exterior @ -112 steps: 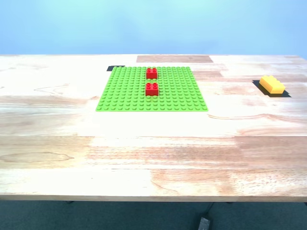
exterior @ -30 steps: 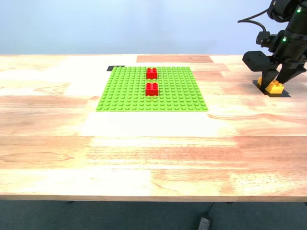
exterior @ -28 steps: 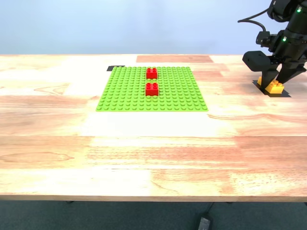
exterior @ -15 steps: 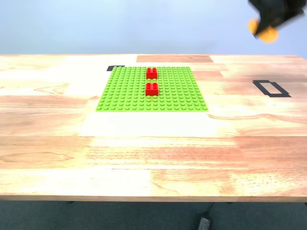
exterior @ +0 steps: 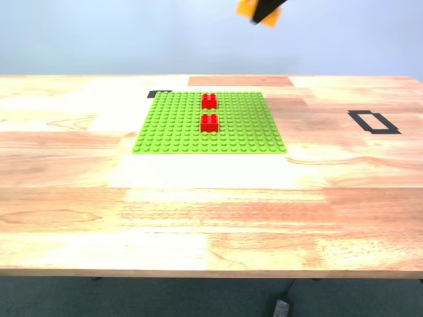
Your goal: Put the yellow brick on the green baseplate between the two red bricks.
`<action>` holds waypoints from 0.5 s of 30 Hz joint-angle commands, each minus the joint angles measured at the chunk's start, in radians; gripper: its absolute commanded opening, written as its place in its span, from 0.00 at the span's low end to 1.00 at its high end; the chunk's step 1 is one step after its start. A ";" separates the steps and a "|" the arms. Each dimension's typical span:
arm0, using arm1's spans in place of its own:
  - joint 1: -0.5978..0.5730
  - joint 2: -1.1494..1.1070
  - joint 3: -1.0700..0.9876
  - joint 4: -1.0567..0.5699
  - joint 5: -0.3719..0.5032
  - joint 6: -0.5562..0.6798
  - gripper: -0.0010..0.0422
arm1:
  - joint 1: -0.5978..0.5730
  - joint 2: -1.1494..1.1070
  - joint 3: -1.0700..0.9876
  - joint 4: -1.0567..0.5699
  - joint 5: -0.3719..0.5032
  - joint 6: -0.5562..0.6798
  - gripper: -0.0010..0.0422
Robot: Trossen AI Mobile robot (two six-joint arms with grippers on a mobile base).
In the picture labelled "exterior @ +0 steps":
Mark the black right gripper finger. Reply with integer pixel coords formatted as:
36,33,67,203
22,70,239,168
250,0,289,26

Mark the yellow rectangular brick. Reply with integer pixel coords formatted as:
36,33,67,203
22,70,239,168
235,0,284,29

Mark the red square brick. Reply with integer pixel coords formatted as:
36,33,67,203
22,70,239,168
200,114,220,134
201,93,218,110

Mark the green studded baseplate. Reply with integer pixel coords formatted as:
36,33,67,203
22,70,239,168
131,91,288,155

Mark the black tape rectangle outline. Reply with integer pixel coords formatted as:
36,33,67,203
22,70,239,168
347,110,403,135

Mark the grey power adapter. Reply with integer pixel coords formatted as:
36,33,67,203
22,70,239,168
273,299,291,317

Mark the black power cable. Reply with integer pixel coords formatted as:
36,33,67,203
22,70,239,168
282,279,295,300

